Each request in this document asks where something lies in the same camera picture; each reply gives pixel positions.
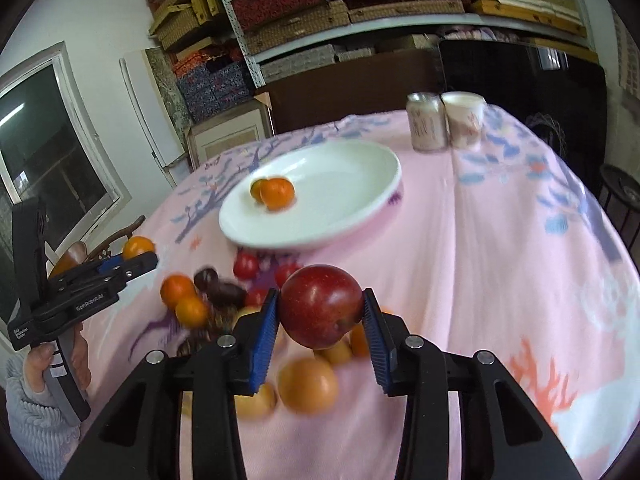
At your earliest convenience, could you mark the large orange mandarin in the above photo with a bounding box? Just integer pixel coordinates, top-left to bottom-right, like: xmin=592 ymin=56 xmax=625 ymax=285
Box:
xmin=160 ymin=274 xmax=196 ymax=311

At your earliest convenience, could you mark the dark passion fruit top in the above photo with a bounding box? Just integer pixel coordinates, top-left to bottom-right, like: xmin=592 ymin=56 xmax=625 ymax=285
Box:
xmin=206 ymin=281 xmax=246 ymax=310

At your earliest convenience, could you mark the red cherry tomato front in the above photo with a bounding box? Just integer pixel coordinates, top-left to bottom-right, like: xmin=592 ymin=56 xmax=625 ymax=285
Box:
xmin=232 ymin=250 xmax=260 ymax=281

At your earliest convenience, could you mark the small orange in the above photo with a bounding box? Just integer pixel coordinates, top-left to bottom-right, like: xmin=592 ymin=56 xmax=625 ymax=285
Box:
xmin=348 ymin=322 xmax=370 ymax=359

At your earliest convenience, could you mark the yellow peach fruit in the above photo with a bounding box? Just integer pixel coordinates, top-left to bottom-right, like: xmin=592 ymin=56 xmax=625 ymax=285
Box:
xmin=278 ymin=358 xmax=340 ymax=415

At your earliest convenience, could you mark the yellow orange tomato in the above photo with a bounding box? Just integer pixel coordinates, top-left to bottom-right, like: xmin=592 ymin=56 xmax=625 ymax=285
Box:
xmin=250 ymin=178 xmax=266 ymax=204

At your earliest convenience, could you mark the grey knitted sleeve forearm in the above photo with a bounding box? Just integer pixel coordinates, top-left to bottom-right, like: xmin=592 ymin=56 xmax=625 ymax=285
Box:
xmin=6 ymin=354 xmax=81 ymax=479

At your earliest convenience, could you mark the left hand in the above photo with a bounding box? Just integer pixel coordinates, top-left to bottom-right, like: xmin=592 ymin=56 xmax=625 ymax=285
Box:
xmin=24 ymin=324 xmax=91 ymax=393

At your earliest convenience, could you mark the wooden armchair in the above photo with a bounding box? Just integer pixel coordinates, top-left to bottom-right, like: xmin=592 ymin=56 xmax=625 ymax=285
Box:
xmin=48 ymin=214 xmax=146 ymax=278

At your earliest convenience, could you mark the window left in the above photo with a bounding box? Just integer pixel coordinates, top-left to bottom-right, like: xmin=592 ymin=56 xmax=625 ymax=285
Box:
xmin=1 ymin=42 xmax=131 ymax=264

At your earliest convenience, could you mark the framed picture leaning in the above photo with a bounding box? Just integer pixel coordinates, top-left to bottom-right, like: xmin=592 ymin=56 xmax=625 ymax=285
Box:
xmin=186 ymin=92 xmax=274 ymax=170

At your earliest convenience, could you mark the white oval plate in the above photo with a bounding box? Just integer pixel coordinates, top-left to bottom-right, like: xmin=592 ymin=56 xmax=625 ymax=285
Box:
xmin=218 ymin=140 xmax=401 ymax=250

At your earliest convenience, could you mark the black round stool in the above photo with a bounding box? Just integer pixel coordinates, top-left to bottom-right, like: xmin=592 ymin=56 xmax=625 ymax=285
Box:
xmin=600 ymin=164 xmax=639 ymax=252

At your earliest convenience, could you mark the white paper cup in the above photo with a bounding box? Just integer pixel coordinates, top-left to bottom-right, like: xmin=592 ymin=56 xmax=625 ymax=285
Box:
xmin=440 ymin=91 xmax=486 ymax=151

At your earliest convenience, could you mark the pink drink can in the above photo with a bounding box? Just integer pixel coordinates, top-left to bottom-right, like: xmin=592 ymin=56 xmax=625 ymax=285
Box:
xmin=406 ymin=92 xmax=449 ymax=153

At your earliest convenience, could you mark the white metal shelf unit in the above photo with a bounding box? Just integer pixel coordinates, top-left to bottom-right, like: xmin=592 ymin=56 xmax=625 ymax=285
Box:
xmin=221 ymin=0 xmax=593 ymax=87

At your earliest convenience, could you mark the checked curtain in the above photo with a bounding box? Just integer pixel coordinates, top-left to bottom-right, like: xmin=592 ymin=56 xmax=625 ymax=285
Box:
xmin=612 ymin=10 xmax=639 ymax=120

